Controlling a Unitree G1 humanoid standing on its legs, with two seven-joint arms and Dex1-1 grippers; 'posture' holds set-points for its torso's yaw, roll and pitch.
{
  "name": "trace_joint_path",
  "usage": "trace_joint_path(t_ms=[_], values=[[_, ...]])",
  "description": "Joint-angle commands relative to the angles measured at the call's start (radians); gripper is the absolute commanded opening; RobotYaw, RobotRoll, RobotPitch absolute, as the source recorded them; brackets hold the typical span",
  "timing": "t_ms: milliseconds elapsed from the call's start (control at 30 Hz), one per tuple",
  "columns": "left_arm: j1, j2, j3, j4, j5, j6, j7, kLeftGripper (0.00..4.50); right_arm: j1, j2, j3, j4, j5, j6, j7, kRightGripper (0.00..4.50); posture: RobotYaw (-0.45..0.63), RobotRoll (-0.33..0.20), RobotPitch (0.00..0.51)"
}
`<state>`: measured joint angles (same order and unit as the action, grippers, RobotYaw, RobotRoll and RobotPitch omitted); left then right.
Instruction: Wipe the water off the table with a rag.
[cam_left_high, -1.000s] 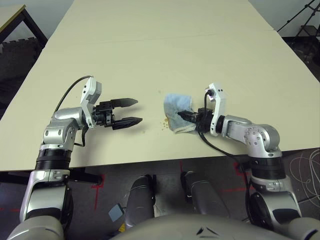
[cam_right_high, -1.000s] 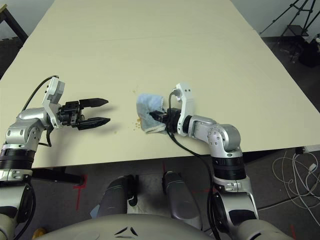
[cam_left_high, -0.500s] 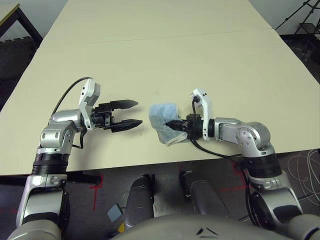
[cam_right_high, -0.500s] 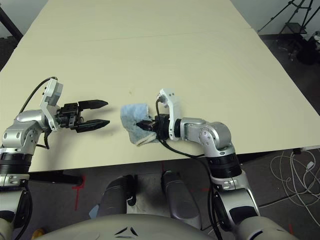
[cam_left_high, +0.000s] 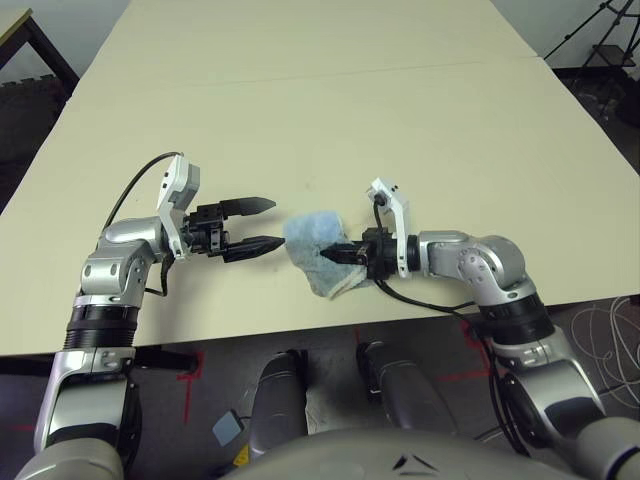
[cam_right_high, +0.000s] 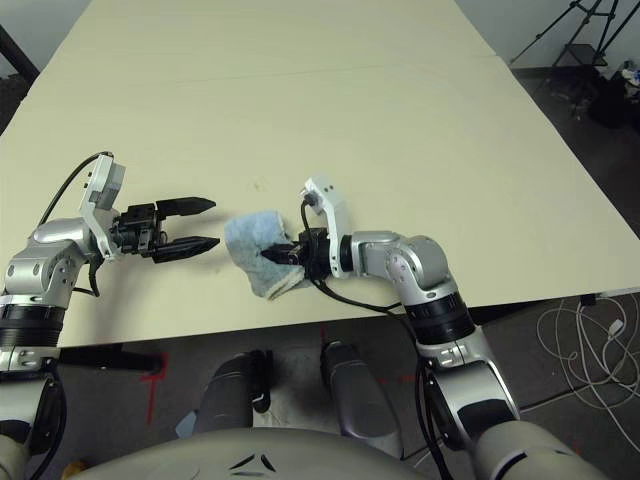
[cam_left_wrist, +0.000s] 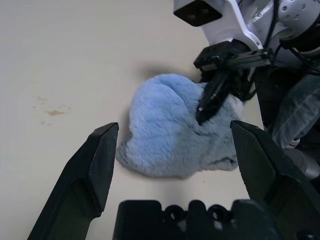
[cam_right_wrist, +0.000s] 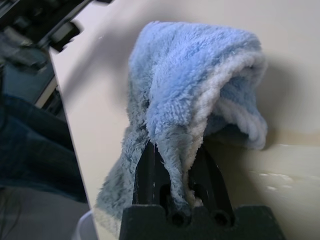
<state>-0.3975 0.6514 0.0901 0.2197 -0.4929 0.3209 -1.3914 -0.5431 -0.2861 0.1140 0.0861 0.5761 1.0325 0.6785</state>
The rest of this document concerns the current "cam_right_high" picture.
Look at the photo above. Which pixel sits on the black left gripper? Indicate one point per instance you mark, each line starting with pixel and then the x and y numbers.
pixel 137 230

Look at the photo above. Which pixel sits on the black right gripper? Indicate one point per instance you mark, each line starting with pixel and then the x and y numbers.
pixel 315 252

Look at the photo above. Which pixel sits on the light blue rag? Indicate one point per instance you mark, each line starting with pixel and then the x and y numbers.
pixel 250 230

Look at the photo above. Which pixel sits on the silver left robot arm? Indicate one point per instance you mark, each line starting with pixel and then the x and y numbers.
pixel 40 260

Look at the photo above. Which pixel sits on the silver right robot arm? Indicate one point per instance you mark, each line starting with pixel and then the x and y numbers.
pixel 415 260

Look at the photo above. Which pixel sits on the grey left robot leg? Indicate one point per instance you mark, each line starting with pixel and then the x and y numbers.
pixel 230 395

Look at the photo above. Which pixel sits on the grey robot leg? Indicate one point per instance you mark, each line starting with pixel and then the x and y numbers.
pixel 230 395
pixel 357 395

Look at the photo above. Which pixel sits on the black table foot bar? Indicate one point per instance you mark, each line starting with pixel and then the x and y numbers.
pixel 110 357

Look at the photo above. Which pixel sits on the grey right robot leg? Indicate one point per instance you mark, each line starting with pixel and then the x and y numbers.
pixel 357 395

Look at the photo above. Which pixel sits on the red floor tape cross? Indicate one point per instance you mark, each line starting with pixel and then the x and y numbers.
pixel 152 390

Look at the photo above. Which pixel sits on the blue-grey square floor pad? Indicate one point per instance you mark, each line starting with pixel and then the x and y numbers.
pixel 186 425

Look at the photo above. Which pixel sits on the grey robot torso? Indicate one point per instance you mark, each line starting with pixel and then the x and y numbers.
pixel 250 460

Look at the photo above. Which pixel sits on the dark foam puzzle floor mat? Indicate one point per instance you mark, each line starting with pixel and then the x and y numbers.
pixel 10 100

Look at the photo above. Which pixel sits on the black tripod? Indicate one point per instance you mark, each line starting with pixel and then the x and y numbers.
pixel 542 34

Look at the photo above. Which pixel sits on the black bag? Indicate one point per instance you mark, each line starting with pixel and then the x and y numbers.
pixel 612 102

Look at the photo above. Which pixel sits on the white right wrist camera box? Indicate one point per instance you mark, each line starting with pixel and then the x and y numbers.
pixel 332 210

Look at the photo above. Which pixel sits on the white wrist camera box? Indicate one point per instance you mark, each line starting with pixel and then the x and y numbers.
pixel 100 185
pixel 332 210

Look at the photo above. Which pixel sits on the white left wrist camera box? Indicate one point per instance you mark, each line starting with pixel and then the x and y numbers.
pixel 100 185

